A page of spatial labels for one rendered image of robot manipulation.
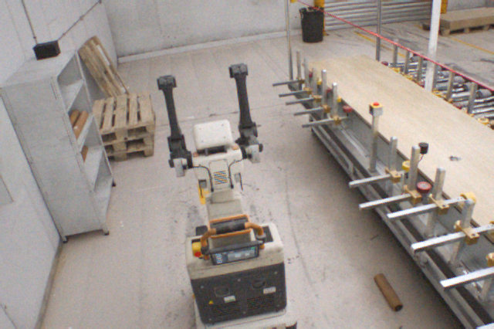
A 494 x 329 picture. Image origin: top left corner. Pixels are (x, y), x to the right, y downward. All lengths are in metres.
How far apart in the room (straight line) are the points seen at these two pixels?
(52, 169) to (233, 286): 1.98
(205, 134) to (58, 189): 1.86
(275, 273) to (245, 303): 0.29
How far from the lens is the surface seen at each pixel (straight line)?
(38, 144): 3.58
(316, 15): 9.10
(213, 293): 2.38
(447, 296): 2.98
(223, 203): 2.45
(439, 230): 2.72
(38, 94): 3.41
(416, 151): 2.45
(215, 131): 2.26
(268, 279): 2.36
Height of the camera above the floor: 2.32
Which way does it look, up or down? 31 degrees down
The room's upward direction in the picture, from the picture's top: 7 degrees counter-clockwise
